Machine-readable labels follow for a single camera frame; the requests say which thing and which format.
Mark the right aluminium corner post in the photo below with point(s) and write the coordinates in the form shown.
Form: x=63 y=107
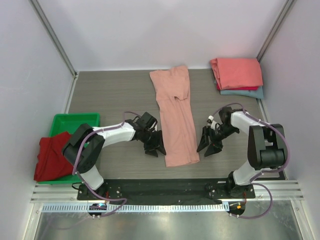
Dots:
x=280 y=19

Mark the folded magenta t shirt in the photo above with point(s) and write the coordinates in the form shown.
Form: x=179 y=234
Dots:
x=246 y=88

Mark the aluminium frame rail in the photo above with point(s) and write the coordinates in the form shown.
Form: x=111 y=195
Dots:
x=281 y=190

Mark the red t shirt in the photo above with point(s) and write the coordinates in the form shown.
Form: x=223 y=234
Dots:
x=51 y=164

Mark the left aluminium corner post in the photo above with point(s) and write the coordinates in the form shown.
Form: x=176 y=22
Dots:
x=52 y=35

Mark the folded coral t shirt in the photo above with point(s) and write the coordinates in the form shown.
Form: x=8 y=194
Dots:
x=234 y=73

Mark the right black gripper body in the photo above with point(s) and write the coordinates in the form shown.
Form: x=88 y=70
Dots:
x=213 y=137

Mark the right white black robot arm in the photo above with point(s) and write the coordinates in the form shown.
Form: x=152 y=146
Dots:
x=267 y=150

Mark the folded blue t shirt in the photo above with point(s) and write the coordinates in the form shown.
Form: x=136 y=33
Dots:
x=257 y=94

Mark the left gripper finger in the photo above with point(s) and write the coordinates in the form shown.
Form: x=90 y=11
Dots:
x=151 y=149
x=160 y=142

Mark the green plastic bin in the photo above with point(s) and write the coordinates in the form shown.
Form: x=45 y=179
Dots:
x=69 y=122

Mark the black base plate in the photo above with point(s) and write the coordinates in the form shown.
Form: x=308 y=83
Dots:
x=171 y=192

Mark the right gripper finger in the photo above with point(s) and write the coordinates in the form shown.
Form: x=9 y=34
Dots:
x=203 y=140
x=213 y=148

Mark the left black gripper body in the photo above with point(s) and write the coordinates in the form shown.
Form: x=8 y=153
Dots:
x=149 y=139

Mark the pink printed t shirt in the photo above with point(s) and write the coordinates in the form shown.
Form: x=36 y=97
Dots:
x=172 y=90

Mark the aluminium corner post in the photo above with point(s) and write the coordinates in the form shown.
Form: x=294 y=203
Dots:
x=52 y=35
x=280 y=19

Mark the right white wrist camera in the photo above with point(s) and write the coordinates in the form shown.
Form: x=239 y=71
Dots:
x=211 y=122

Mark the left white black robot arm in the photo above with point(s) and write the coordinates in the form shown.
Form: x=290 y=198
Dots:
x=85 y=145

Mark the slotted white cable duct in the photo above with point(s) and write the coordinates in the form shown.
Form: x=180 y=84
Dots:
x=105 y=208

